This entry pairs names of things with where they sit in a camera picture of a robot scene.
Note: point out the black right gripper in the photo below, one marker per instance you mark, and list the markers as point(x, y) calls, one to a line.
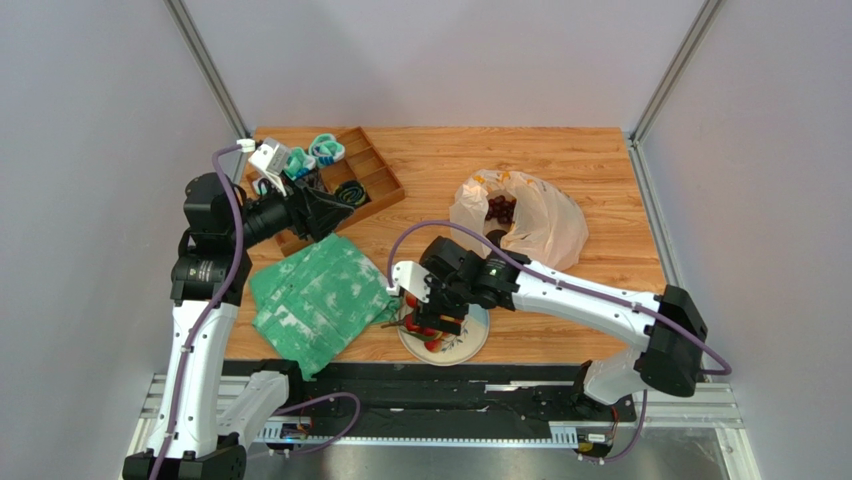
point(435, 313)

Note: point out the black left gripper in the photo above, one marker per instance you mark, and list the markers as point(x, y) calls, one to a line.
point(315, 214)

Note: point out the red fake fruit bunch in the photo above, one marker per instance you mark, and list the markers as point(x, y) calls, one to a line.
point(419, 329)

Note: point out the translucent white plastic bag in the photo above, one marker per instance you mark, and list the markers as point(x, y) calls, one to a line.
point(549, 226)

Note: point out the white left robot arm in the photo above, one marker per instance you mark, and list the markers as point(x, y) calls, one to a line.
point(191, 439)

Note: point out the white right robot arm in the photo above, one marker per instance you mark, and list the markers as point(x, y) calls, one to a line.
point(663, 333)

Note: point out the dark round fake fruit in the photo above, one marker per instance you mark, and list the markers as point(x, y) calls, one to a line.
point(496, 236)

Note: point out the dark fake grape bunch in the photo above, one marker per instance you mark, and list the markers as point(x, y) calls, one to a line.
point(501, 209)

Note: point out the cream and blue ceramic plate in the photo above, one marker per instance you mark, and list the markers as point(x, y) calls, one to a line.
point(449, 350)

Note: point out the white teal patterned sock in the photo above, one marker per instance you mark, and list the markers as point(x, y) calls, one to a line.
point(297, 166)

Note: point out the wooden compartment tray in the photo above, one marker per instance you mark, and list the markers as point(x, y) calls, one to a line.
point(363, 178)

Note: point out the teal white rolled sock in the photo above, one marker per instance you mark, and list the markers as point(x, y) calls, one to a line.
point(327, 150)

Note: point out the green white cloth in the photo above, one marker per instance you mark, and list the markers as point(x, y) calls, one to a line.
point(313, 304)

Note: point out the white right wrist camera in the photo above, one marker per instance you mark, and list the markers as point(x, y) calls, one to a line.
point(410, 277)

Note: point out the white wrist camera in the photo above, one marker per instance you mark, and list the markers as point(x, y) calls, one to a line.
point(269, 160)
point(410, 277)

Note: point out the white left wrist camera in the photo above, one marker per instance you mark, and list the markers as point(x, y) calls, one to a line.
point(269, 160)

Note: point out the aluminium frame rail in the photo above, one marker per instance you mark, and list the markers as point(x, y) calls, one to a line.
point(188, 29)

